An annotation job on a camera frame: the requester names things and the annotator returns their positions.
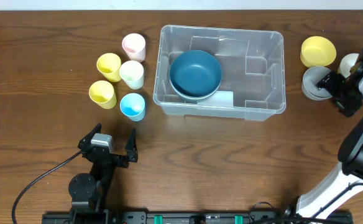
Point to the grey small bowl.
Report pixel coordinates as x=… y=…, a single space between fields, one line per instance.
x=310 y=78

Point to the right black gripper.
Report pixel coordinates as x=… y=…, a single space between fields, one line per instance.
x=339 y=88

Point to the light blue plastic cup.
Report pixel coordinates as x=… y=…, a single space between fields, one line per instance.
x=133 y=106

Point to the yellow cup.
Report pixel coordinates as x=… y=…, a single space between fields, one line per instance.
x=103 y=94
x=109 y=64

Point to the cream white plastic cup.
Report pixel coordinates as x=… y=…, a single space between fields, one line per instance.
x=132 y=72

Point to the clear plastic storage container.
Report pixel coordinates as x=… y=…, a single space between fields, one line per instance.
x=253 y=69

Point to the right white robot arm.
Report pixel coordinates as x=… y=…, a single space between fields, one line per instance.
x=346 y=179

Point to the pink plastic cup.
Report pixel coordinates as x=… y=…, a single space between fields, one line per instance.
x=134 y=46

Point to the dark blue large bowl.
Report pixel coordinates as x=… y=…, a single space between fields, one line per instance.
x=199 y=93

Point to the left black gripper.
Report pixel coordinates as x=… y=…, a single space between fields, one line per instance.
x=112 y=157

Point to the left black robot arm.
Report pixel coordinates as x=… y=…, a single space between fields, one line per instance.
x=89 y=190

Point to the yellow cup upper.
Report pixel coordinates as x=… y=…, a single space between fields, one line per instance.
x=109 y=64

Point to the yellow small bowl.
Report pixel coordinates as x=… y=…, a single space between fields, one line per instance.
x=317 y=51

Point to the white small bowl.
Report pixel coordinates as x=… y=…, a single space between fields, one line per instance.
x=346 y=64

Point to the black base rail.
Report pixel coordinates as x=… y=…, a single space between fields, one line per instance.
x=140 y=217

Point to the yellow cup lower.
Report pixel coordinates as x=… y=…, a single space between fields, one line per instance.
x=103 y=94

